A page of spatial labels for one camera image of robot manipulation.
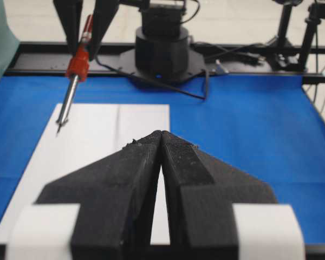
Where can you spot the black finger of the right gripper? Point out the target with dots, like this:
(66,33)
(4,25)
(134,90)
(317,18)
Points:
(69,13)
(103,14)

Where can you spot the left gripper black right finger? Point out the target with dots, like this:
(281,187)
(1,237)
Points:
(200,192)

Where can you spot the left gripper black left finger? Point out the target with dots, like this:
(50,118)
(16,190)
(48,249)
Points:
(116,195)

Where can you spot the red handled soldering iron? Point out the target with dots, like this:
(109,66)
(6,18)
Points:
(77,72)

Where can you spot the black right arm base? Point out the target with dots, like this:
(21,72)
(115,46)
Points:
(162,52)

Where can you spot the blue table mat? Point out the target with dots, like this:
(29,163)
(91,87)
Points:
(263,125)

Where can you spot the black aluminium frame rail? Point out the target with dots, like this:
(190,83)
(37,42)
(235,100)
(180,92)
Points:
(52,59)

